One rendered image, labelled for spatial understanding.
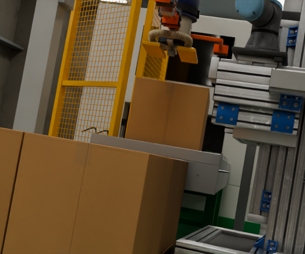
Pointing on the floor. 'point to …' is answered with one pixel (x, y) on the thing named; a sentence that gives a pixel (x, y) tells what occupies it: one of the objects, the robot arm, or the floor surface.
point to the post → (244, 188)
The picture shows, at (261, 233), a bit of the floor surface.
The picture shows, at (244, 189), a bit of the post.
